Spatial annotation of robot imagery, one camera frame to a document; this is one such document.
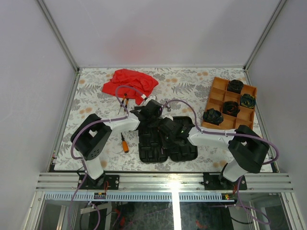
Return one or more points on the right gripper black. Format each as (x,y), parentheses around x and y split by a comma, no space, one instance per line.
(171,146)

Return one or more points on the dark rolled cloth top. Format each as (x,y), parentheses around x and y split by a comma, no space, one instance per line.
(235,86)

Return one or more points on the wooden compartment tray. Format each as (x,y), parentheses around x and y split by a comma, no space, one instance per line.
(219,94)

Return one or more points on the black orange rolled cloth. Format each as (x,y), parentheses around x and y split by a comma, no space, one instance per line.
(231,108)

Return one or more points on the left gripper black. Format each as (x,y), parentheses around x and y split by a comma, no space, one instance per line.
(159,113)

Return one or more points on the red crumpled cloth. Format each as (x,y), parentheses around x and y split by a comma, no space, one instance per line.
(140,81)

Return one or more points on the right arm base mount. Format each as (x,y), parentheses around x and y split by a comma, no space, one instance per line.
(213,181)

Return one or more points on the small orange black screwdriver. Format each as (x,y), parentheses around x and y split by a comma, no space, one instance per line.
(122,101)

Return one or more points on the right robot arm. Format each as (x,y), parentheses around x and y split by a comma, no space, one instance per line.
(247,148)

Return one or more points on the steel claw hammer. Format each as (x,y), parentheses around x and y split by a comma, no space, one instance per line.
(167,107)

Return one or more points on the aluminium front rail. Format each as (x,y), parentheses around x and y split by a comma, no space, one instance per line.
(162,182)

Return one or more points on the dark floral rolled cloth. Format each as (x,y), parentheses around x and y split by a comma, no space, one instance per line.
(213,116)

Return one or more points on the blue green rolled cloth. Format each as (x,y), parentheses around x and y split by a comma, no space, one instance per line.
(248,101)

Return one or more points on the black plastic tool case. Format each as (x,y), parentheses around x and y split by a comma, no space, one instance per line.
(151,151)

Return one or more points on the orange handled tool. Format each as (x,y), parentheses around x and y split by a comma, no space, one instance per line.
(124,144)

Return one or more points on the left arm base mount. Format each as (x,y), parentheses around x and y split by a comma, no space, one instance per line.
(104,182)

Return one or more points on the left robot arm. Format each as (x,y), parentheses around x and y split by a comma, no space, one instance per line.
(92,135)

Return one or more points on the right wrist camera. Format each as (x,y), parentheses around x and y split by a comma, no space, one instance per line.
(168,116)

